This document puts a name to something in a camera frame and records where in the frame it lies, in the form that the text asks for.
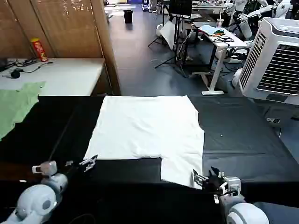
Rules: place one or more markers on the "wooden folding screen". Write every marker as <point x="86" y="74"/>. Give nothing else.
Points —
<point x="67" y="28"/>

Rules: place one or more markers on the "white power strip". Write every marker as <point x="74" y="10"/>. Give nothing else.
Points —
<point x="273" y="120"/>

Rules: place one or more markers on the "black waste bin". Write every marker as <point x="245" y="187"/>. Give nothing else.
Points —
<point x="128" y="16"/>

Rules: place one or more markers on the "white reflector panel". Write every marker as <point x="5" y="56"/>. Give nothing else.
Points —
<point x="168" y="33"/>

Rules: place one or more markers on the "light green cloth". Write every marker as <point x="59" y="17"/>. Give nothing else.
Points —
<point x="16" y="105"/>

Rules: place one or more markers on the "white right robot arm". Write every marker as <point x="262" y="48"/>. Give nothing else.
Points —
<point x="247" y="213"/>

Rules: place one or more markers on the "white desk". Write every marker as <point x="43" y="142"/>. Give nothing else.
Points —
<point x="219" y="43"/>

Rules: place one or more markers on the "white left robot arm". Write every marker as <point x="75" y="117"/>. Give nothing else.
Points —
<point x="35" y="200"/>

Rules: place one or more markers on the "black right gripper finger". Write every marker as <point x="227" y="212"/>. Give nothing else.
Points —
<point x="199" y="177"/>
<point x="198" y="184"/>

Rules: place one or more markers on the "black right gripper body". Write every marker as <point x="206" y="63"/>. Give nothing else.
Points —
<point x="213" y="184"/>

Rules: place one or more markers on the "red yellow chips can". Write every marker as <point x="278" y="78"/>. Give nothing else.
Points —
<point x="39" y="50"/>

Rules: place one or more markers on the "black tripod with monitor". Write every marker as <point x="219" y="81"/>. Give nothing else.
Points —
<point x="180" y="7"/>

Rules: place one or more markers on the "colourful clothes pile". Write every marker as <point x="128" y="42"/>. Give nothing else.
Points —
<point x="210" y="30"/>

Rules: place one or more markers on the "white air cooler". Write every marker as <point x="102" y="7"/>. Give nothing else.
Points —
<point x="273" y="60"/>

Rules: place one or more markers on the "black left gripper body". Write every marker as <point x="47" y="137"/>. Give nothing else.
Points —
<point x="72" y="168"/>

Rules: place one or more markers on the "white side table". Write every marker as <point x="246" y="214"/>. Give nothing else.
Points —
<point x="67" y="74"/>

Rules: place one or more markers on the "plastic cup with straw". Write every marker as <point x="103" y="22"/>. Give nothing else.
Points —
<point x="219" y="23"/>

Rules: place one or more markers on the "white printed t-shirt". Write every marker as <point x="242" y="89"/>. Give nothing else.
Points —
<point x="144" y="126"/>

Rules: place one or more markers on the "white humanoid robot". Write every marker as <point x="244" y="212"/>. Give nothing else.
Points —
<point x="245" y="28"/>

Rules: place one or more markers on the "black table cloth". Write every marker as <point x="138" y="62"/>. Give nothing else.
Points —
<point x="233" y="130"/>

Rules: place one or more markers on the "small black round device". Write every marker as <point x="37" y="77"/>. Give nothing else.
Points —
<point x="15" y="74"/>

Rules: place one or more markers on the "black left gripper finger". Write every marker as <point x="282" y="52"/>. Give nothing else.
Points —
<point x="90" y="159"/>
<point x="90" y="166"/>

